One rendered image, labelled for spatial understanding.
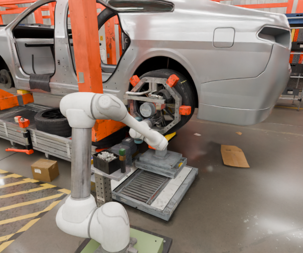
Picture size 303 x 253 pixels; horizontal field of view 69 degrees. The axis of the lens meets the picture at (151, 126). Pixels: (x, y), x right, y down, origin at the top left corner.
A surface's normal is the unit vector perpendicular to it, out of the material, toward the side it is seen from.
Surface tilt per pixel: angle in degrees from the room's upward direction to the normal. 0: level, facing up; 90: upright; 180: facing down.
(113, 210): 6
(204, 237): 0
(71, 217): 71
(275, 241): 0
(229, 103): 90
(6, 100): 90
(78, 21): 90
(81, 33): 90
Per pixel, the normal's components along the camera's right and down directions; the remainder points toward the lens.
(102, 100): -0.02, -0.19
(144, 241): 0.00, -0.94
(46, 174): -0.24, 0.35
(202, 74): -0.48, 0.31
